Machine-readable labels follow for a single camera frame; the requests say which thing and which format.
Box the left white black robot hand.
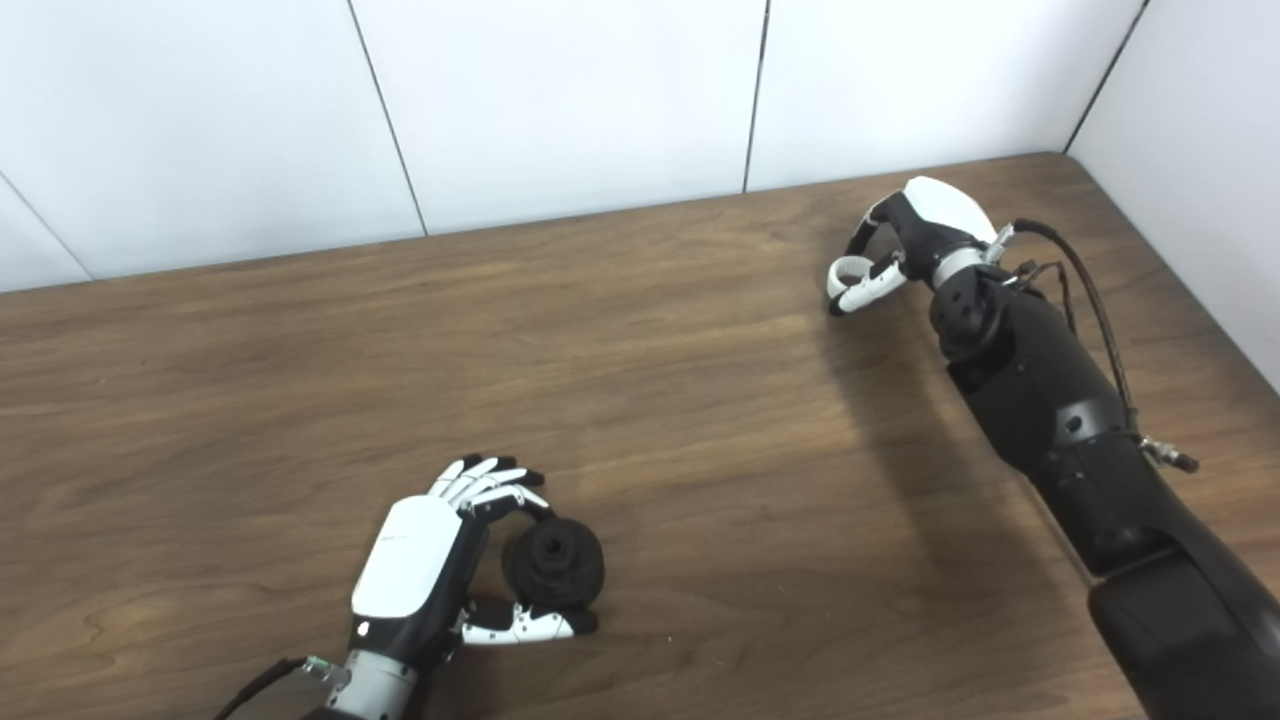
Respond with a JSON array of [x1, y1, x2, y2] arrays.
[[350, 454, 599, 666]]

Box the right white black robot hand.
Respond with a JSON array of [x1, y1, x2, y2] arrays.
[[826, 176, 1001, 318]]

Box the white plastic ring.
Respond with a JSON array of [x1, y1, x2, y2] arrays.
[[826, 256, 874, 301]]

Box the round black plastic part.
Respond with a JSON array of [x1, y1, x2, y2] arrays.
[[501, 515, 607, 609]]

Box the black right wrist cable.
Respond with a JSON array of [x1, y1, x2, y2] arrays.
[[990, 218, 1201, 473]]

